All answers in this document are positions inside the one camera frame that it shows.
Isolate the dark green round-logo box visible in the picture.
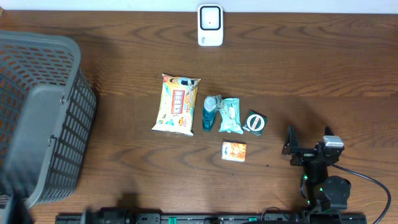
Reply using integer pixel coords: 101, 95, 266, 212
243, 110, 268, 137

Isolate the white barcode scanner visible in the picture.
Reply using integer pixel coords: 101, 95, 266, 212
197, 4, 224, 47

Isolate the yellow wet wipes pack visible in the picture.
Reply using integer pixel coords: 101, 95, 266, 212
152, 74, 201, 136

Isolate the pale green small packet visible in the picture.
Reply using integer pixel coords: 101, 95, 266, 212
219, 98, 243, 134

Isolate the grey plastic shopping basket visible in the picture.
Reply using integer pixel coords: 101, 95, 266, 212
1, 30, 97, 207

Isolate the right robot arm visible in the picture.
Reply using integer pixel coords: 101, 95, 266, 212
282, 125, 351, 223

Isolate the orange snack packet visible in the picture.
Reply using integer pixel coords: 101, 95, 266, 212
221, 141, 247, 162

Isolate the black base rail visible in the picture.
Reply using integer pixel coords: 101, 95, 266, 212
55, 212, 368, 224

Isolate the teal spray bottle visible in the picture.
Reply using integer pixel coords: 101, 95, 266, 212
202, 95, 222, 131

